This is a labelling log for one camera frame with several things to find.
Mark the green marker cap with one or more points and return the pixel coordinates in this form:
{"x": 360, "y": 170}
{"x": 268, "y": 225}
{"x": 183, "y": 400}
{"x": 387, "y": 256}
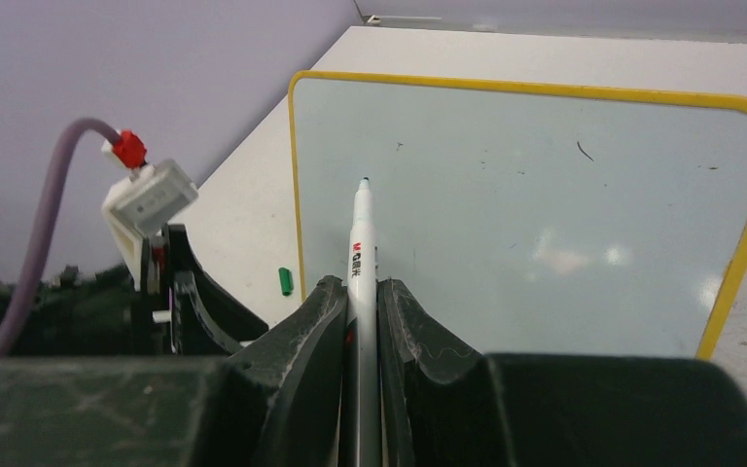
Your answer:
{"x": 286, "y": 280}

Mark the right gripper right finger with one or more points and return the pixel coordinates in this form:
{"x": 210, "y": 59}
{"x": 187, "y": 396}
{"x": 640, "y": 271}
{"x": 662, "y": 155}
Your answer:
{"x": 446, "y": 404}

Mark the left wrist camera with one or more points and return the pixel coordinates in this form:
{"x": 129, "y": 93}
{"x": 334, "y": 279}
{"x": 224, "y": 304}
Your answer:
{"x": 137, "y": 207}

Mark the yellow framed whiteboard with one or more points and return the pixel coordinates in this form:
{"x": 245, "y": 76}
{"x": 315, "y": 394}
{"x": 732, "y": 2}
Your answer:
{"x": 532, "y": 217}

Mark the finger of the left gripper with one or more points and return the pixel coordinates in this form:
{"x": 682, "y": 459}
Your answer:
{"x": 179, "y": 256}
{"x": 201, "y": 325}

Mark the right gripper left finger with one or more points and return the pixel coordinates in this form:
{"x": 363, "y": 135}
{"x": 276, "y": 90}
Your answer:
{"x": 272, "y": 403}

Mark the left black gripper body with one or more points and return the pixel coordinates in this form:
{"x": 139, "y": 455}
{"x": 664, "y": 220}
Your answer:
{"x": 81, "y": 315}

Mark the white marker pen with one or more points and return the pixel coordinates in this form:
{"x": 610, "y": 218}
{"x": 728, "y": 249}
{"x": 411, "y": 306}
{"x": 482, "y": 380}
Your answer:
{"x": 360, "y": 441}

